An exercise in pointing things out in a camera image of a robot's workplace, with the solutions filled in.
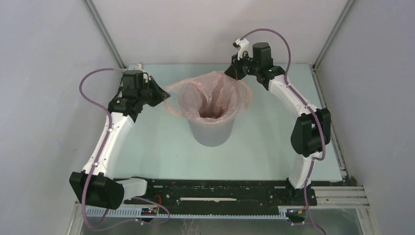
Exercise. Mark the left controller board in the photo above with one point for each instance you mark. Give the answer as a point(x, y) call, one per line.
point(149, 211)

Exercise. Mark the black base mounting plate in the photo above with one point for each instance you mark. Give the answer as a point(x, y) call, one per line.
point(227, 196)

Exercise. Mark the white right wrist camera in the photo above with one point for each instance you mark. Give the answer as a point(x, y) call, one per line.
point(242, 46)

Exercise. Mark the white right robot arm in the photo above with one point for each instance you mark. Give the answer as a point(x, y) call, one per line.
point(311, 132)

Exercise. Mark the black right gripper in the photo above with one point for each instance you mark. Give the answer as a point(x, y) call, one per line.
point(235, 71)

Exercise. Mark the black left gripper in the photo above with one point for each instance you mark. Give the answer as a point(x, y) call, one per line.
point(161, 94)

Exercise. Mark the pink plastic trash bag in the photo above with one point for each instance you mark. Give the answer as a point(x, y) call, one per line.
point(210, 99)

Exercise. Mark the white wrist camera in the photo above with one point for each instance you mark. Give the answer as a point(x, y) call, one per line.
point(139, 67)
point(242, 46)

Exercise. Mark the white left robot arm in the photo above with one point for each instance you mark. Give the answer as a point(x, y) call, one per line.
point(94, 185)

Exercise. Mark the grey slotted cable duct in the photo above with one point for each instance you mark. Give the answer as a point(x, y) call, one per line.
point(134, 212)

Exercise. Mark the controller board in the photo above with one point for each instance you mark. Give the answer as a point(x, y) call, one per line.
point(296, 211)
point(149, 211)

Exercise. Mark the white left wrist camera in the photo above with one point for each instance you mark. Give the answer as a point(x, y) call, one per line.
point(139, 67)

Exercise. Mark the right controller board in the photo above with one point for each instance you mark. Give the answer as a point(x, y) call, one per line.
point(296, 211)

